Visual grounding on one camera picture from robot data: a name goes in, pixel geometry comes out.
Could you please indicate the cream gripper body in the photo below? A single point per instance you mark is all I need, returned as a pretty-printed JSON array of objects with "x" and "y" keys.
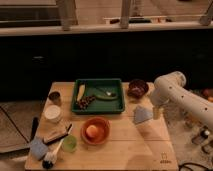
[{"x": 157, "y": 111}]

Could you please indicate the light blue towel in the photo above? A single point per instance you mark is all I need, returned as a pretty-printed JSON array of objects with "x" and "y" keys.
[{"x": 142, "y": 114}]

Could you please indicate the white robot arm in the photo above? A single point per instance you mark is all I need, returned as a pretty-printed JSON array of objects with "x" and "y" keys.
[{"x": 170, "y": 87}]

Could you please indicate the dark red bowl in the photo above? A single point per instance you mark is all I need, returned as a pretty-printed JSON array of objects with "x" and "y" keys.
[{"x": 137, "y": 88}]

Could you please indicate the spice bottle rack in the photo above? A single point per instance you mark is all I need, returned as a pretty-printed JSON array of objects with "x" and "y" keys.
[{"x": 200, "y": 137}]

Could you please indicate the orange clay bowl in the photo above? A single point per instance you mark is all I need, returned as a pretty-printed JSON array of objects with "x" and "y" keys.
[{"x": 104, "y": 129}]

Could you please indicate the green plastic tray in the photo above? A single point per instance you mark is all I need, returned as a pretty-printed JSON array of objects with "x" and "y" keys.
[{"x": 114, "y": 85}]

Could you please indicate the orange ball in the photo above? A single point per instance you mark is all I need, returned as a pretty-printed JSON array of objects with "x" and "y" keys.
[{"x": 92, "y": 131}]

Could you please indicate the dark grape bunch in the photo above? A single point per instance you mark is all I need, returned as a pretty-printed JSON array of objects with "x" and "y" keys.
[{"x": 84, "y": 102}]

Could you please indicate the yellow corn cob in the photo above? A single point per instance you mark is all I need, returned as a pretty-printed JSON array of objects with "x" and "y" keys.
[{"x": 80, "y": 92}]

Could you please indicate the green plastic cup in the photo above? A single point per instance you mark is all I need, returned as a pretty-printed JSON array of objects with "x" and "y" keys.
[{"x": 69, "y": 144}]

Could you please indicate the metal cup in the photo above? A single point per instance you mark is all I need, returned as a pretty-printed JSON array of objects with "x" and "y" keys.
[{"x": 55, "y": 98}]

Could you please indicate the white round container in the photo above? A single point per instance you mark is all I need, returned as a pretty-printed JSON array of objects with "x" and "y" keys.
[{"x": 53, "y": 113}]

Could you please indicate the white dish brush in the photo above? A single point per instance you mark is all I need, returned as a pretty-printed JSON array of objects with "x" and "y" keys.
[{"x": 51, "y": 157}]

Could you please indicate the blue sponge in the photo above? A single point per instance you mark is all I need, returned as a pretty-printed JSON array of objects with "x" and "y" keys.
[{"x": 38, "y": 148}]

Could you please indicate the black handled tool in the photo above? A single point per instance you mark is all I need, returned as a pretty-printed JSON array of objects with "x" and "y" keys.
[{"x": 34, "y": 127}]

